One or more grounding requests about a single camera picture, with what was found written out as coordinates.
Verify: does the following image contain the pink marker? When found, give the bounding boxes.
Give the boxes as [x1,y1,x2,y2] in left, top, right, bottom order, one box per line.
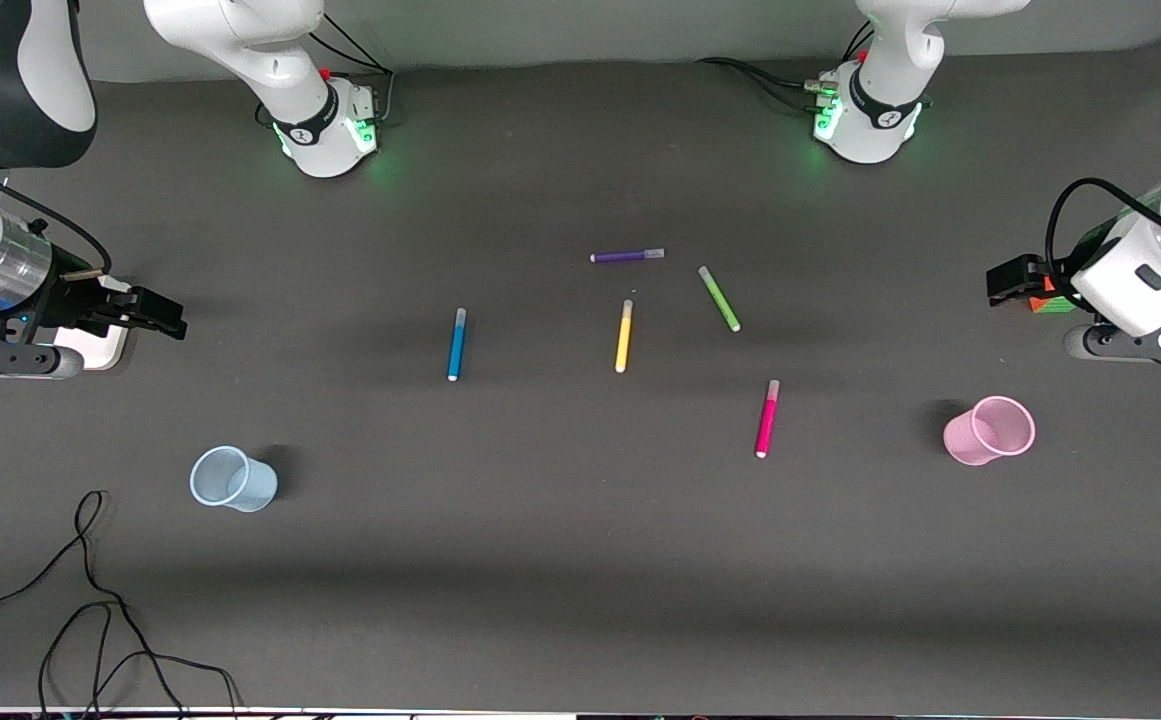
[755,379,781,459]

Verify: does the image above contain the white stand with base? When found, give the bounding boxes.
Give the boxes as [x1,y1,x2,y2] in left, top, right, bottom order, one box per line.
[55,278,133,372]

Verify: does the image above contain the pink plastic cup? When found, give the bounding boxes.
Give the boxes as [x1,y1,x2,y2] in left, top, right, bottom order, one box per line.
[943,396,1037,467]

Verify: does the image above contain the light blue plastic cup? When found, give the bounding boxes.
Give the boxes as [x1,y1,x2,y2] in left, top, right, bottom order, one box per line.
[189,445,279,513]

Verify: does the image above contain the green marker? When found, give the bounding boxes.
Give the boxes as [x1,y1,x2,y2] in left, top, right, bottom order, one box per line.
[697,265,742,333]

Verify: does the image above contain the right arm black hose cable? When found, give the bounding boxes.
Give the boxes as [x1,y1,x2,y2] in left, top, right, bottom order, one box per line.
[0,150,114,281]

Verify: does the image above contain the arm black hose cable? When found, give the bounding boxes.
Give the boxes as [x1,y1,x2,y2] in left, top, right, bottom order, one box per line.
[1044,177,1161,301]
[0,150,114,281]

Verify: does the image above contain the left arm black hose cable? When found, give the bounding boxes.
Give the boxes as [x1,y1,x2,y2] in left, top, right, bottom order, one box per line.
[1044,177,1161,301]

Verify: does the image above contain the thin black loose cable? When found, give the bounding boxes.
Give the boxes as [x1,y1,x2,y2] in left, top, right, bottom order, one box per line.
[0,489,243,717]

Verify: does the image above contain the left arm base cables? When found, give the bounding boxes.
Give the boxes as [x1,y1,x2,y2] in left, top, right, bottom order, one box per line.
[695,22,878,113]

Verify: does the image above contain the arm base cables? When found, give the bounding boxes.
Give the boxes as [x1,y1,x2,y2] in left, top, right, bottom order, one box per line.
[255,12,398,129]
[695,22,878,113]

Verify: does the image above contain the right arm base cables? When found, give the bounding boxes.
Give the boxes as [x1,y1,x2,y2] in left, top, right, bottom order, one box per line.
[255,12,398,129]

